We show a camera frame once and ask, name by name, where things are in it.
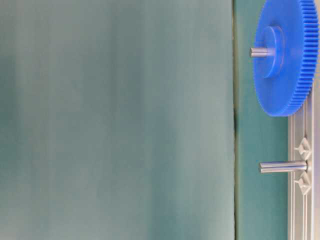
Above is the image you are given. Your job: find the bare steel shaft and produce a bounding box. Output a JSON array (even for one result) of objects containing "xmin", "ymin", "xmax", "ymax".
[{"xmin": 258, "ymin": 160, "xmax": 308, "ymax": 174}]

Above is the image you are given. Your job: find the steel shaft through large gear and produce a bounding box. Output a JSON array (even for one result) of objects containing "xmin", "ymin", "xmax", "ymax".
[{"xmin": 249, "ymin": 47, "xmax": 276, "ymax": 58}]

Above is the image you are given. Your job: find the large blue plastic gear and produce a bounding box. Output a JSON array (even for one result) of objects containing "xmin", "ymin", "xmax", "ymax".
[{"xmin": 253, "ymin": 0, "xmax": 319, "ymax": 117}]

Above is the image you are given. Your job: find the silver aluminium extrusion rail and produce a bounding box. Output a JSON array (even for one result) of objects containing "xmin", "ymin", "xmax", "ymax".
[{"xmin": 285, "ymin": 0, "xmax": 320, "ymax": 240}]

